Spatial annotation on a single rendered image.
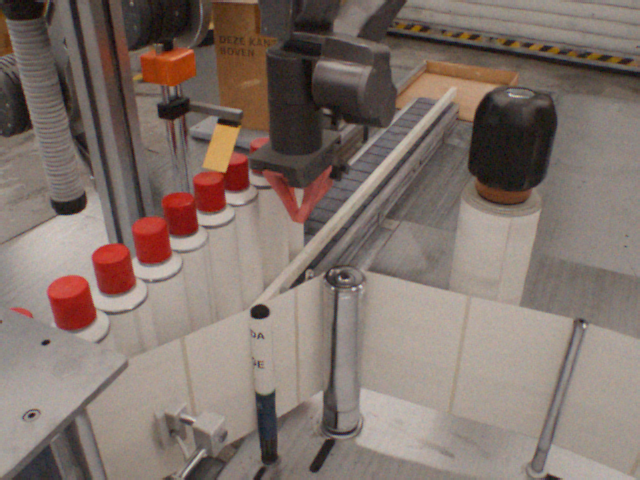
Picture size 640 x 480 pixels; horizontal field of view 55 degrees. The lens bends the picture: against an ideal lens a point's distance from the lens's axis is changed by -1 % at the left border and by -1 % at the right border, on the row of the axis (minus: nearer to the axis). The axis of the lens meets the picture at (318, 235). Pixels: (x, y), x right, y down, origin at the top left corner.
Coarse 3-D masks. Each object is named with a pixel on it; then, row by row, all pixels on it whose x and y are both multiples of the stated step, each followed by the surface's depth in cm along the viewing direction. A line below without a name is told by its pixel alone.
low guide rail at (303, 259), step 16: (448, 96) 136; (432, 112) 127; (416, 128) 120; (400, 144) 114; (384, 160) 108; (384, 176) 107; (368, 192) 101; (352, 208) 96; (336, 224) 91; (320, 240) 87; (304, 256) 83; (288, 272) 80; (272, 288) 77
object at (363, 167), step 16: (416, 112) 137; (400, 128) 129; (432, 128) 130; (384, 144) 123; (416, 144) 123; (368, 160) 116; (400, 160) 116; (352, 176) 111; (368, 176) 111; (336, 192) 106; (352, 192) 106; (320, 208) 101; (336, 208) 101; (304, 224) 97; (320, 224) 97; (304, 240) 93; (336, 240) 93; (320, 256) 90; (304, 272) 86
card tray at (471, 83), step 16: (432, 64) 173; (448, 64) 171; (416, 80) 169; (432, 80) 169; (448, 80) 169; (464, 80) 169; (480, 80) 169; (496, 80) 167; (512, 80) 158; (400, 96) 159; (416, 96) 159; (432, 96) 159; (464, 96) 159; (480, 96) 159; (464, 112) 149
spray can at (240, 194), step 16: (240, 160) 69; (224, 176) 70; (240, 176) 70; (240, 192) 71; (256, 192) 72; (240, 208) 71; (256, 208) 72; (240, 224) 72; (256, 224) 73; (240, 240) 73; (256, 240) 74; (240, 256) 74; (256, 256) 75; (256, 272) 76; (256, 288) 78
